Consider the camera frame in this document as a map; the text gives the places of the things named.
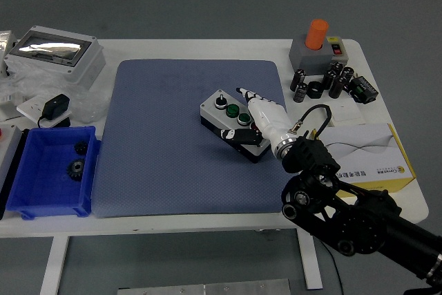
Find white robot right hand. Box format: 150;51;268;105
214;86;294;146

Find grey push-button control box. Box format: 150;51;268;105
200;89;272;164

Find grey box with red button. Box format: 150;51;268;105
0;124;23;191

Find grey block holder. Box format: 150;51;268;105
288;34;334;77

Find orange cylinder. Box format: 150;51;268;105
305;19;329;51

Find white and yellow cardboard box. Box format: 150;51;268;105
307;122;418;198

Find black module with green terminal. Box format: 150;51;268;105
348;75;380;104

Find blue-grey table mat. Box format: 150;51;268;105
92;59;300;219

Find white table leg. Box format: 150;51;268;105
39;236;70;295
296;228;324;290

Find grey metal plate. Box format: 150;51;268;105
117;278;291;295

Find large black bevel gear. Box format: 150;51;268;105
66;158;88;182

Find black power adapter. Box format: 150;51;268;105
37;93;72;129

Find blue plastic bin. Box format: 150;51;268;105
6;125;102;220

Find clear plastic bag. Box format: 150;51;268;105
0;63;111;124

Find black ring nut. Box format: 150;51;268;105
306;81;325;99

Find white wall switch plate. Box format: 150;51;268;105
323;100;367;127

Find white switch box yellow label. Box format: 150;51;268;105
326;36;349;65

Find thin black cable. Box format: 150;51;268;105
318;238;346;295

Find grey enclosure with clear window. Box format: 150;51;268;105
3;25;106;91

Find white wall socket plate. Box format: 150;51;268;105
16;96;73;125

